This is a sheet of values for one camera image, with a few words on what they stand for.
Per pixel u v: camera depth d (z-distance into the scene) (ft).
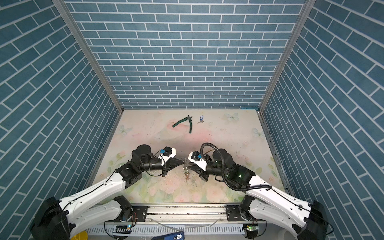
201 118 3.79
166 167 2.07
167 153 2.01
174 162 2.23
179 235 2.15
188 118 3.77
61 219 1.26
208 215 2.47
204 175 1.99
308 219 1.33
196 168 2.03
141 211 2.43
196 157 1.86
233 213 2.42
